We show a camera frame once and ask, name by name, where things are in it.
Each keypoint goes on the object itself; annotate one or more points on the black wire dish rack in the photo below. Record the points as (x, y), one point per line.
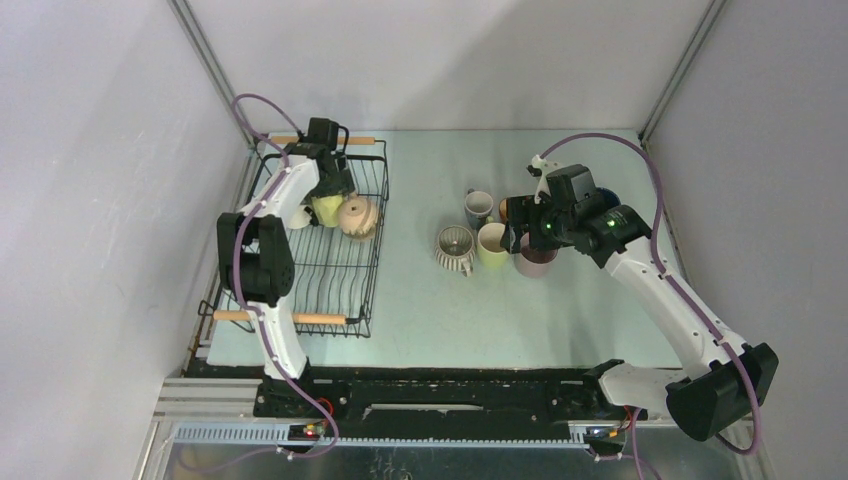
(335, 275)

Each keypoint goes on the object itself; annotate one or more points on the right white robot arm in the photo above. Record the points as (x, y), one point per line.
(722, 378)

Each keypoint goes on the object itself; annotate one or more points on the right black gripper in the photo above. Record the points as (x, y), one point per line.
(523, 211)

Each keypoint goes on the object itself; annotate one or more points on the peach teapot-shaped cup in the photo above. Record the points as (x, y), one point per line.
(358, 217)

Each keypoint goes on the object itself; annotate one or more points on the white ribbed mug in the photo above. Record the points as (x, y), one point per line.
(455, 250)

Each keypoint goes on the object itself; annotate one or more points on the small orange cup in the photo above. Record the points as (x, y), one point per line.
(503, 211)

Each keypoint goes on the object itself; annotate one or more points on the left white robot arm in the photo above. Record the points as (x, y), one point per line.
(255, 260)

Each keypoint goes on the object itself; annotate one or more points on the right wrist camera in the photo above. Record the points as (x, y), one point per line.
(540, 168)

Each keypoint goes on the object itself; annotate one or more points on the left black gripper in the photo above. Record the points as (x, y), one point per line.
(342, 183)

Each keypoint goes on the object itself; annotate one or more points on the mauve cup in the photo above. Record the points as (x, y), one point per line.
(531, 262)

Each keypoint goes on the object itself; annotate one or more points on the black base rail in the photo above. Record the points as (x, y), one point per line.
(442, 404)

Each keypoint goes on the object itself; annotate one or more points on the light green cup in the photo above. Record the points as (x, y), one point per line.
(491, 253)

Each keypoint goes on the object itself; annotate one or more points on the grey-blue small cup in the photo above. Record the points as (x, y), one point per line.
(478, 206)

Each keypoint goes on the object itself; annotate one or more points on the dark blue mug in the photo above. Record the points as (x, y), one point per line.
(610, 198)

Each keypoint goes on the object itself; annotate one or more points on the yellow-green cup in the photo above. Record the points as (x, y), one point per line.
(326, 209)

